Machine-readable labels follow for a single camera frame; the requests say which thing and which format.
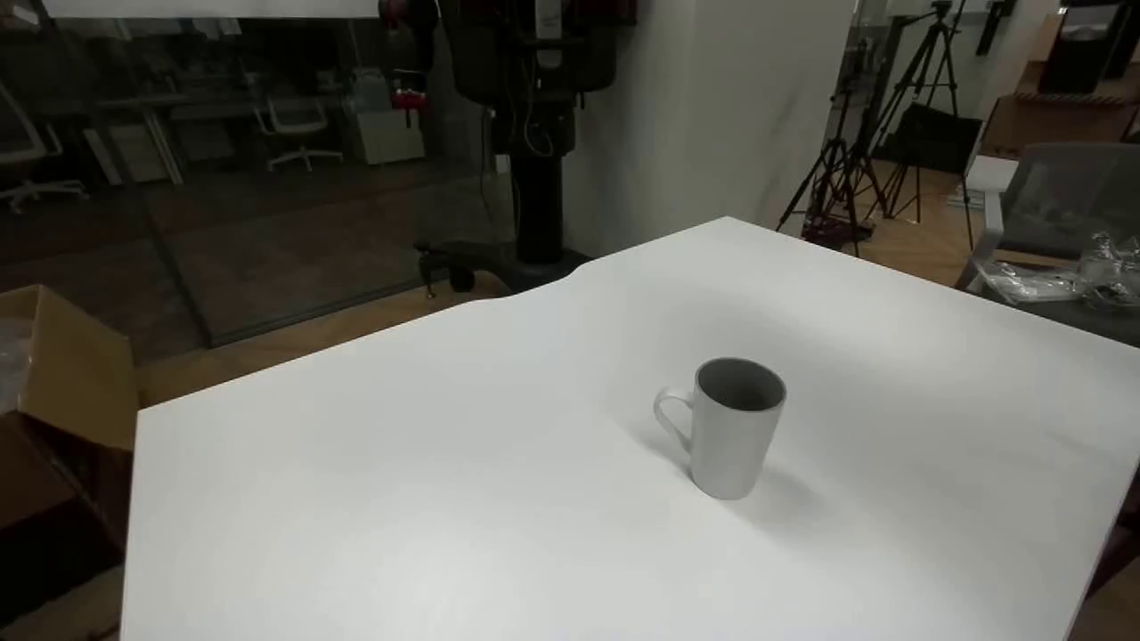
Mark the white ceramic mug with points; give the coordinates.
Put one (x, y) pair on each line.
(723, 422)

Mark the red and black robot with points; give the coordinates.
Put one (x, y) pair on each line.
(530, 63)

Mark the white office chair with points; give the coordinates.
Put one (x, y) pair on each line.
(298, 119)
(23, 149)

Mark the grey office chair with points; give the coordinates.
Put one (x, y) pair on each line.
(1051, 202)

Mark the cardboard box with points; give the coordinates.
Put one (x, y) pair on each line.
(65, 408)

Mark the crumpled clear plastic bag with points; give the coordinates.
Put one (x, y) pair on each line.
(1101, 279)

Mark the white office chair left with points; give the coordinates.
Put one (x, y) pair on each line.
(23, 149)

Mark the black camera tripod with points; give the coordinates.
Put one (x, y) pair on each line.
(911, 126)

